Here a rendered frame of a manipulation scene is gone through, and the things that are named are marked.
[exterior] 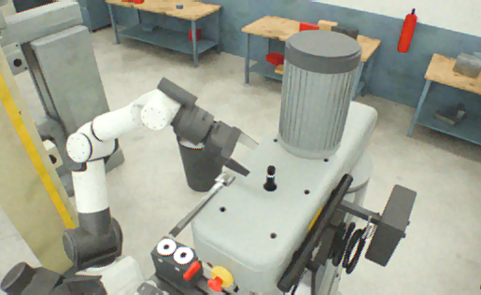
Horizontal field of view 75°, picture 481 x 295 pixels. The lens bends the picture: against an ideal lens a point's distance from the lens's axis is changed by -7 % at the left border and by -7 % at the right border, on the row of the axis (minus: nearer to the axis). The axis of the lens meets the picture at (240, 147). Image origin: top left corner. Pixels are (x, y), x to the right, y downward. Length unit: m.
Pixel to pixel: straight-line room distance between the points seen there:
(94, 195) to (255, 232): 0.46
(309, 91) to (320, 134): 0.14
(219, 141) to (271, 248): 0.27
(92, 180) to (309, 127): 0.61
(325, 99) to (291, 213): 0.30
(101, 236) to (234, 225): 0.41
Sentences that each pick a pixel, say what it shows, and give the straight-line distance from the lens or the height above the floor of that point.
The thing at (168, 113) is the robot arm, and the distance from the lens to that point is 0.78.
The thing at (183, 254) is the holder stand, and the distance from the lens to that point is 1.69.
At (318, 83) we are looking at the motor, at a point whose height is 2.14.
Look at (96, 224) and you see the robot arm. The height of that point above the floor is 1.80.
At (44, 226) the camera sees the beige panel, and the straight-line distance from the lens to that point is 2.81.
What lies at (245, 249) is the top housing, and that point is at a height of 1.89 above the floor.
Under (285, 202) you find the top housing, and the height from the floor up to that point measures 1.89.
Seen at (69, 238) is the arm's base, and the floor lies 1.79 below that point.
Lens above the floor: 2.54
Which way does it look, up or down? 39 degrees down
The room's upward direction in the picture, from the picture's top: straight up
